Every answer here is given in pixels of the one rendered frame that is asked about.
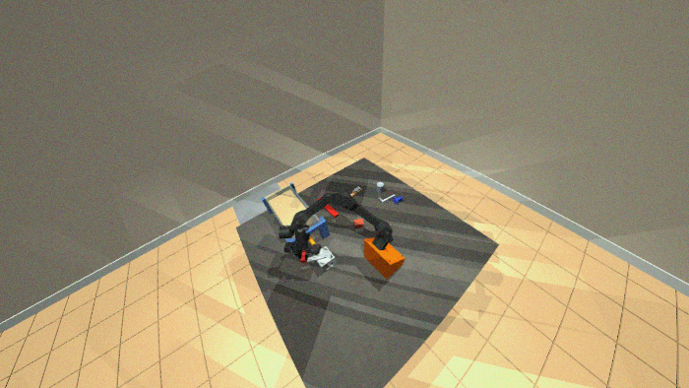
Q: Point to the red flat bar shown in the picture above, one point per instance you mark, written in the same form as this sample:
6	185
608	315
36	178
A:
331	211

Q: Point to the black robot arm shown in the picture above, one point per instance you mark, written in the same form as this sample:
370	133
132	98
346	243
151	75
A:
339	199

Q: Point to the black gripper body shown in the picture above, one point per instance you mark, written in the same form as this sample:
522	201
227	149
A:
302	244

